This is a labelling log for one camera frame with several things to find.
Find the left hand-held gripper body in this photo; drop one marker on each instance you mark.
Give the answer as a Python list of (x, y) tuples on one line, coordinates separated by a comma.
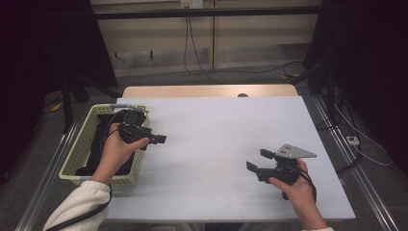
[(133, 128)]

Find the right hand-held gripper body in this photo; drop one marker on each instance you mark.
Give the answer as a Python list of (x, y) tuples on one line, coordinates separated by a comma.
[(287, 170)]

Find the black cloth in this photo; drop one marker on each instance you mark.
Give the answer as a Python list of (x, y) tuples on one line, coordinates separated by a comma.
[(96, 144)]

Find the pale yellow plastic basket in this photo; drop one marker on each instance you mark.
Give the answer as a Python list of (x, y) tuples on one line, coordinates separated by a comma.
[(73, 154)]

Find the person's right hand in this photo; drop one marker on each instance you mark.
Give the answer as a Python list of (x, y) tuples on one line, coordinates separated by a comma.
[(303, 195)]

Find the person's left hand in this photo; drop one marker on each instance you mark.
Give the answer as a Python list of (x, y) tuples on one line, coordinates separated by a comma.
[(115, 157)]

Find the white table board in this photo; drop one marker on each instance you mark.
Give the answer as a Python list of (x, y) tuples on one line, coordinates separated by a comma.
[(205, 160)]

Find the wooden table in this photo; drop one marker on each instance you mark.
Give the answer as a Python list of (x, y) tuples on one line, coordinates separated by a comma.
[(192, 91)]

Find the black tripod stand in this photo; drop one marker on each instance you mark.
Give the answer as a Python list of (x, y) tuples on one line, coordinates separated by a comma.
[(67, 106)]

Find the white power adapter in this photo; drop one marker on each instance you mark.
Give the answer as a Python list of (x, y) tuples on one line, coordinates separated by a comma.
[(352, 140)]

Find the black metal stand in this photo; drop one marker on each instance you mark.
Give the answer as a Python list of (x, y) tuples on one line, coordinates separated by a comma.
[(330, 93)]

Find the black curtain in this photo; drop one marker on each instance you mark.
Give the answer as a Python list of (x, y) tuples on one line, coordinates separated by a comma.
[(369, 64), (38, 64)]

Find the black horizontal bar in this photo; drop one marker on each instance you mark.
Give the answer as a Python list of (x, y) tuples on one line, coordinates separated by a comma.
[(205, 12)]

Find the aluminium floor rail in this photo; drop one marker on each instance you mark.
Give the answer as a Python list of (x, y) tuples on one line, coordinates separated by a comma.
[(48, 173), (356, 173)]

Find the white wall socket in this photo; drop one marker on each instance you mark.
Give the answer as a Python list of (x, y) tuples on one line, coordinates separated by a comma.
[(191, 3)]

